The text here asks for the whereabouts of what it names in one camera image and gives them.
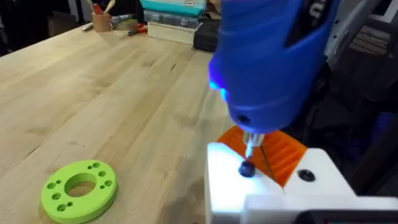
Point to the green disc with holes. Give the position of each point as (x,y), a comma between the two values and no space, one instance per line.
(56,199)

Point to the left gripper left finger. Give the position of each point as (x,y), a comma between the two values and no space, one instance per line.
(227,193)

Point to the clear parts box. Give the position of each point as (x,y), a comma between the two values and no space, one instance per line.
(171,19)

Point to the small black screw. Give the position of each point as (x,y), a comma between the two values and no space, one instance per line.
(247,170)

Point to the blue electric screwdriver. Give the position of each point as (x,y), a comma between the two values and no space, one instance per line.
(267,62)

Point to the teal storage box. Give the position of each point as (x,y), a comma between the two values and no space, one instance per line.
(174,5)

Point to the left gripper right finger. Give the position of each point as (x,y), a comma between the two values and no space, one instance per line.
(323,180)

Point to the brown cup with tools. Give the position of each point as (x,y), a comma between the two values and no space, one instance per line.
(101,23)

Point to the black case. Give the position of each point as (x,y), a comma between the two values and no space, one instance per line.
(206,37)

